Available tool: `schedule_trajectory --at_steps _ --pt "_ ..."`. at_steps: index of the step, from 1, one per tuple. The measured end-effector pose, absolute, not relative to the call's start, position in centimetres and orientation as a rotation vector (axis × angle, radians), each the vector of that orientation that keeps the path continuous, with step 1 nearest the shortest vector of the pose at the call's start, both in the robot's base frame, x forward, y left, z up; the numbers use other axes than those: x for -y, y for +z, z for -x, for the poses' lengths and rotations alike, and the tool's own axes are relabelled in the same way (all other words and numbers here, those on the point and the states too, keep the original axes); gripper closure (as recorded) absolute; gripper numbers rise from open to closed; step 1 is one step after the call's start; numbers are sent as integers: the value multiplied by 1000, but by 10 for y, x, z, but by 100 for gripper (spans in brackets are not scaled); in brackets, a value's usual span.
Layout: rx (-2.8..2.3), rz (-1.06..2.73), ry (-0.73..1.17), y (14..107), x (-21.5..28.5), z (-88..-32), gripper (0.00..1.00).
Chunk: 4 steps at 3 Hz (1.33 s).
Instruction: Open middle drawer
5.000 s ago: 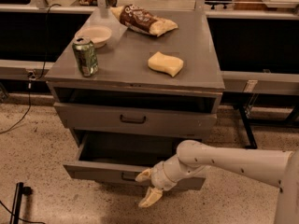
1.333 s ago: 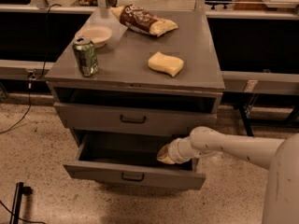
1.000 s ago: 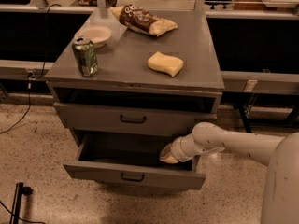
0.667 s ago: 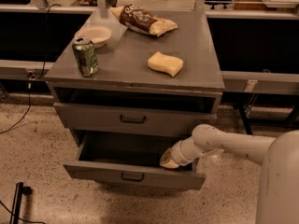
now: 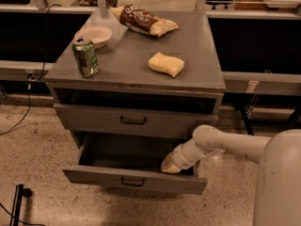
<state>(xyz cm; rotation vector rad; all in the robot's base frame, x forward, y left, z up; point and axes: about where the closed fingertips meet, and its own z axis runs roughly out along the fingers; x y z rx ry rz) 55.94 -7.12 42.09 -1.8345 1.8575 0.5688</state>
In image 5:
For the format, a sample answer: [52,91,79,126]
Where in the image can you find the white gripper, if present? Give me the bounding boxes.
[161,139,204,174]

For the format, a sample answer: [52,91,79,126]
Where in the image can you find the grey drawer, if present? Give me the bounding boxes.
[54,104,217,138]
[63,133,207,195]

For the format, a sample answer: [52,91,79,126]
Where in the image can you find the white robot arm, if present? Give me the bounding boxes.
[161,124,301,226]

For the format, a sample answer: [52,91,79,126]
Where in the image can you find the grey top drawer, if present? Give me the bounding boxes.
[54,104,217,138]

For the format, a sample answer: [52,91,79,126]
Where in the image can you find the grey metal drawer cabinet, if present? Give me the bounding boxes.
[44,8,228,143]

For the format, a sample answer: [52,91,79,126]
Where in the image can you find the black table leg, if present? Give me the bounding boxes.
[240,106,254,136]

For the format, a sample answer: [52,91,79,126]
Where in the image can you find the yellow sponge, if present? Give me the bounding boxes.
[149,52,184,78]

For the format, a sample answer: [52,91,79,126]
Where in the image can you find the green soda can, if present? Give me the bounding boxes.
[72,37,99,77]

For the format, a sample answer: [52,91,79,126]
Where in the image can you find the white shallow bowl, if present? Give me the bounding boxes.
[74,25,112,49]

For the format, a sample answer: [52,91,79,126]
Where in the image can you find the brown chip bag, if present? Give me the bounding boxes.
[110,5,179,38]

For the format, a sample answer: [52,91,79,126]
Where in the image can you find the black stand lower left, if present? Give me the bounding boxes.
[0,184,46,226]

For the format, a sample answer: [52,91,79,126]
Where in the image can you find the black cable on floor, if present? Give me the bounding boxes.
[0,3,63,137]

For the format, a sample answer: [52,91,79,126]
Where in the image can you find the grey long bench rail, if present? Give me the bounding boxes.
[0,60,301,96]

